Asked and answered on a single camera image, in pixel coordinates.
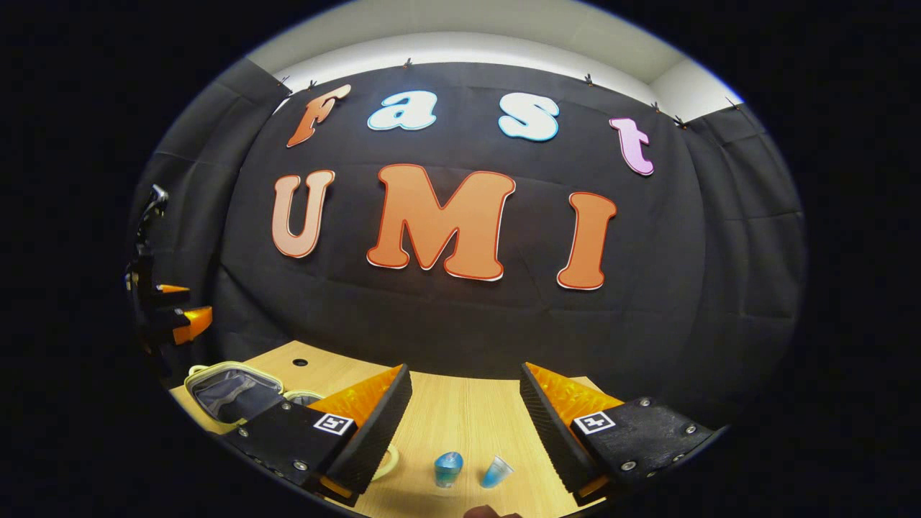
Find pale yellow suitcase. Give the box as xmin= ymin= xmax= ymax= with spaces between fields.
xmin=184 ymin=361 xmax=401 ymax=482

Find light blue cosmetic tube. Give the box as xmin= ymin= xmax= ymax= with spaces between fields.
xmin=480 ymin=455 xmax=514 ymax=489

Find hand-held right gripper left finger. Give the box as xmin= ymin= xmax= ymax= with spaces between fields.
xmin=222 ymin=363 xmax=414 ymax=506

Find blue faceted cosmetic bottle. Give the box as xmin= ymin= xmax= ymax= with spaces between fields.
xmin=434 ymin=451 xmax=464 ymax=490

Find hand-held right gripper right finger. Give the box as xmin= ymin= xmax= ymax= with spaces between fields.
xmin=520 ymin=361 xmax=722 ymax=506

